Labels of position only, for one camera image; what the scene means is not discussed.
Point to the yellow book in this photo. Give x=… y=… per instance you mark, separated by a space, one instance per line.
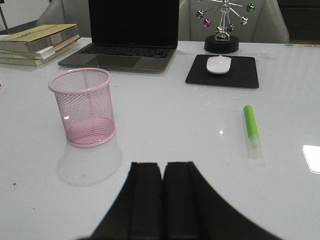
x=38 y=38
x=26 y=62

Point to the middle white book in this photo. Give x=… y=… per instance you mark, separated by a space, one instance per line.
x=47 y=51

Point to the bottom yellow book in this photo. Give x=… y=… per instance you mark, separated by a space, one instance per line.
x=26 y=62

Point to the white computer mouse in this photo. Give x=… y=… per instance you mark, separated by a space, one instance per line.
x=218 y=64

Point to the pink mesh pen holder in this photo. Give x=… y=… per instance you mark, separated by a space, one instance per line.
x=85 y=106

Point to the left grey armchair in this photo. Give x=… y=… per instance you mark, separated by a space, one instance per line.
x=68 y=12

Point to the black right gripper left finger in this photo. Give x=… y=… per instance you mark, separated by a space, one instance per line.
x=136 y=213

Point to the black mouse pad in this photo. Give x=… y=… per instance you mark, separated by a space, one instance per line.
x=242 y=73

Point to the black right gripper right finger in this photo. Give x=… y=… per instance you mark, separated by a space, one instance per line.
x=193 y=210

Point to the top yellow book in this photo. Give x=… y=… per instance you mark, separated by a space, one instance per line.
x=38 y=38

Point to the grey laptop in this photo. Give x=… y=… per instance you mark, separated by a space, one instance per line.
x=129 y=35

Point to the green highlighter pen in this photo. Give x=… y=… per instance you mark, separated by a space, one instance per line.
x=253 y=139

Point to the ferris wheel desk ornament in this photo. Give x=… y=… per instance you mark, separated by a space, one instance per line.
x=224 y=23

